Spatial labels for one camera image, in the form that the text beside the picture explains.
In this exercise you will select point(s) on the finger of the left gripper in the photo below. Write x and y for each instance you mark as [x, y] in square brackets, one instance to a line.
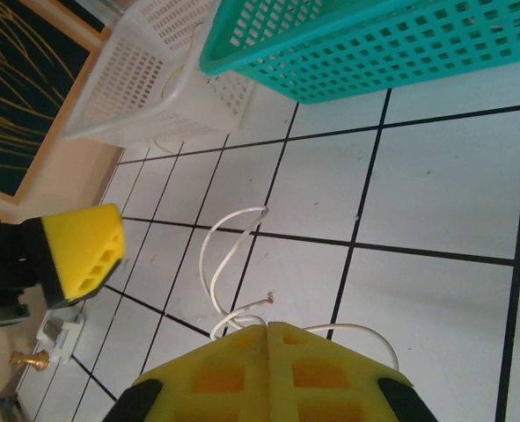
[79, 237]

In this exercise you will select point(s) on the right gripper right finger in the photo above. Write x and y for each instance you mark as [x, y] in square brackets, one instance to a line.
[321, 378]

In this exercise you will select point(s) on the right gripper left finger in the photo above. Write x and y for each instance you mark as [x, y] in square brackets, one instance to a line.
[224, 378]

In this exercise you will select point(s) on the white latch with brass knob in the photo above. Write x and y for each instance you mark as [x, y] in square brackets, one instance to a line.
[61, 336]

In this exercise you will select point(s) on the white plastic basket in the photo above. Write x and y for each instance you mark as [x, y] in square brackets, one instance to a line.
[132, 88]

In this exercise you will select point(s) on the teal plastic basket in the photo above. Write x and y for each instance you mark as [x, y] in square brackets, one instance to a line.
[374, 48]

